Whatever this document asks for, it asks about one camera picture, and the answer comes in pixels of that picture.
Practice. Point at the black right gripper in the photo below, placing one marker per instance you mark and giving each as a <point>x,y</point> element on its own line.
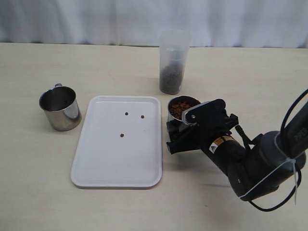
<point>214,137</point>

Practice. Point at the steel mug with kibble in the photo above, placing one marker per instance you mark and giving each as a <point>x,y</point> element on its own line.
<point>178,105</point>

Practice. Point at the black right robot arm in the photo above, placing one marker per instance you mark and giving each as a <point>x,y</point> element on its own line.
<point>254,167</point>

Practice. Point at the clear plastic tall container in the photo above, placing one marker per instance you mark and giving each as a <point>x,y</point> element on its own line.
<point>173,50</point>

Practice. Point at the white plastic tray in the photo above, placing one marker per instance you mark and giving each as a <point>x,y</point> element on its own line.
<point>105,160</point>

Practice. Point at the white right zip tie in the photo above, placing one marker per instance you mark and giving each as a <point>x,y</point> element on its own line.
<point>270,183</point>

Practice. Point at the white curtain backdrop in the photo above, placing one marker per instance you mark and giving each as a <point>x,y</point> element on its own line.
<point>211,23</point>

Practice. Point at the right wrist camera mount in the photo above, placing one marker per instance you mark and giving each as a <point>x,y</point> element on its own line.
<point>204,111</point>

